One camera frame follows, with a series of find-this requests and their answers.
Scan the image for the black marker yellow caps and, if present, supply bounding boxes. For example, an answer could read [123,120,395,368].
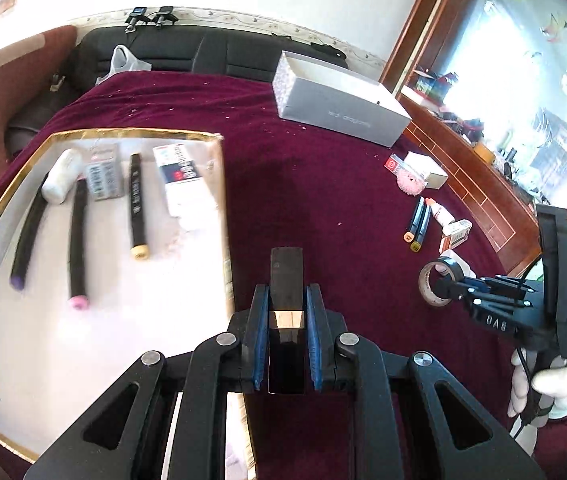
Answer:
[409,204,432,252]

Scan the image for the wooden side cabinet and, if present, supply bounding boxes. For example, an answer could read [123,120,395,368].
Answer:
[380,0,567,274]

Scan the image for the maroon bed cover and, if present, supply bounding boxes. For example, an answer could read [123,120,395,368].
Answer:
[0,70,545,480]

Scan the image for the black marker pink caps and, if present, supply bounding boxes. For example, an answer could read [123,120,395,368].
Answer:
[67,179,89,310]

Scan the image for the white plastic bag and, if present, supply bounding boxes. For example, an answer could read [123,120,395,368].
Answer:
[96,44,152,86]

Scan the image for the cream cardboard box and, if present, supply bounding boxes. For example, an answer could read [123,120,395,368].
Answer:
[404,152,448,190]

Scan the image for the grey barcode small box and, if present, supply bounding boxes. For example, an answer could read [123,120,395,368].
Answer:
[85,144,124,200]

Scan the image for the pink fluffy pompom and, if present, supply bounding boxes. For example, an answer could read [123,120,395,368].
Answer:
[396,168,427,196]

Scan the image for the white orange ointment box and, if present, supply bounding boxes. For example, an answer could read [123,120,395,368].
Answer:
[440,219,473,254]

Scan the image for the black sofa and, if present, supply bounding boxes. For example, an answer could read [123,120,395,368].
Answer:
[4,25,347,160]

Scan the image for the small bottle orange cap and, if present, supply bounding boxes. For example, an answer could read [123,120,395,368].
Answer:
[425,197,456,228]

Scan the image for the black tape roll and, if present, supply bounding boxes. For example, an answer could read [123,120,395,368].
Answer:
[418,258,463,308]

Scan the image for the silver white jar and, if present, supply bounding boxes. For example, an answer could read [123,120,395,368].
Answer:
[41,148,84,205]

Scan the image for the black clip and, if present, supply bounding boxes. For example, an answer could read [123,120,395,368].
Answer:
[153,6,179,28]
[125,6,150,34]

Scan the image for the gold-edged white tray box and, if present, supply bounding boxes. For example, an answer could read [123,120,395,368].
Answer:
[0,129,232,460]

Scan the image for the black clip left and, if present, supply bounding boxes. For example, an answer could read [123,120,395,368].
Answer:
[125,6,150,34]

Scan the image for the black marker purple caps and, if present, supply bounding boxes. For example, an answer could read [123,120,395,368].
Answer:
[10,184,48,292]

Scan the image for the white gloved right hand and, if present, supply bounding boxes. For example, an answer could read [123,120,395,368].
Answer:
[507,350,567,419]

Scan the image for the black clip right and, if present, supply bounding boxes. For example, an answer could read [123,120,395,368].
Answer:
[153,6,179,28]

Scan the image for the grey shoe box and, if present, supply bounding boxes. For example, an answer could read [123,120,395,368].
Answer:
[271,51,411,148]

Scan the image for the white navy flat box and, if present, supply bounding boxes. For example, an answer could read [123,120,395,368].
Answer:
[153,143,216,219]

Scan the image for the red silver small box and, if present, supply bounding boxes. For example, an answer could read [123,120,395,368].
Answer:
[384,154,407,177]

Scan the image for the black marker in tray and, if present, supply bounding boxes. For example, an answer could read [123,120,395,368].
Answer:
[128,153,150,261]

